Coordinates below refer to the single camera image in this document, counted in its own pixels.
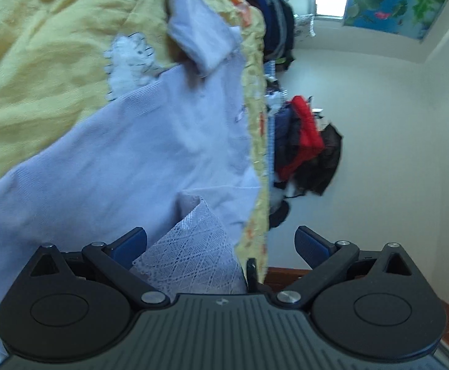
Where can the red jacket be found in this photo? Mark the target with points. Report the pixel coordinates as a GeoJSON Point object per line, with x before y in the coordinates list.
{"type": "Point", "coordinates": [305, 135]}

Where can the blue garment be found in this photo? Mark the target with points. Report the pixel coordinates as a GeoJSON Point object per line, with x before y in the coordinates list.
{"type": "Point", "coordinates": [284, 135]}

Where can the lotus print roller blind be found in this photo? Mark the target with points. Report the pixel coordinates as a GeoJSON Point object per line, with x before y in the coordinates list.
{"type": "Point", "coordinates": [394, 0]}

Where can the black coat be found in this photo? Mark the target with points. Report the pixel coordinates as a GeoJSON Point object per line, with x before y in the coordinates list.
{"type": "Point", "coordinates": [326, 162]}

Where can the yellow printed bedsheet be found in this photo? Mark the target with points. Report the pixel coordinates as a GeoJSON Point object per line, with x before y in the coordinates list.
{"type": "Point", "coordinates": [43, 46]}

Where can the white lace cloth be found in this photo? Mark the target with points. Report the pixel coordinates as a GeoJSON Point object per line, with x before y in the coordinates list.
{"type": "Point", "coordinates": [193, 250]}

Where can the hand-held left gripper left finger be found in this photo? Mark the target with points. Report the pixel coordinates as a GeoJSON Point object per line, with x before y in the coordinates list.
{"type": "Point", "coordinates": [132, 241]}

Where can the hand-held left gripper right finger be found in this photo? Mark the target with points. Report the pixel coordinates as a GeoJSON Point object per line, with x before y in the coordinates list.
{"type": "Point", "coordinates": [308, 243]}

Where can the pile of dark folded clothes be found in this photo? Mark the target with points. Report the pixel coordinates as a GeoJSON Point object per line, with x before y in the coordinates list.
{"type": "Point", "coordinates": [272, 11]}

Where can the pale lilac small shirt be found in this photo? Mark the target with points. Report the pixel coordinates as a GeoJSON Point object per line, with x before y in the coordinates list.
{"type": "Point", "coordinates": [139, 154]}

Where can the white patterned bag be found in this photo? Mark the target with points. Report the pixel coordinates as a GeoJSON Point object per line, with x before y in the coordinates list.
{"type": "Point", "coordinates": [305, 26]}

